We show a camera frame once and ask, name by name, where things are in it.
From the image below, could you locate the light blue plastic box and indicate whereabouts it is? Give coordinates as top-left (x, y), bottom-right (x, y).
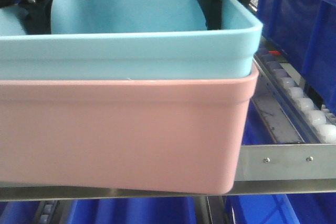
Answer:
top-left (1, 0), bottom-right (263, 80)

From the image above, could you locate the pink plastic box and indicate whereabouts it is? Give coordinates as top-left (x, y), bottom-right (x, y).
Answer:
top-left (1, 67), bottom-right (258, 195)

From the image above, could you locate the blue bin right on shelf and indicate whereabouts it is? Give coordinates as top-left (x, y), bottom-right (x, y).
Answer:
top-left (257, 0), bottom-right (335, 113)

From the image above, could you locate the stainless steel shelf rack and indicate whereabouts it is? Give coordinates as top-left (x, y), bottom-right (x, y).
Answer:
top-left (0, 35), bottom-right (336, 224)

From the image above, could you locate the white roller track right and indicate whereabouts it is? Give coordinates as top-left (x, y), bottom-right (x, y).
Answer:
top-left (255, 48), bottom-right (335, 144)

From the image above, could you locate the blue bin lower left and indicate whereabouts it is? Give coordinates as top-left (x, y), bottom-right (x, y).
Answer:
top-left (1, 197), bottom-right (196, 223)

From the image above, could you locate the blue bin lower right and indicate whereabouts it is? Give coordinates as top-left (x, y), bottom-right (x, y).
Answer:
top-left (226, 104), bottom-right (335, 223)

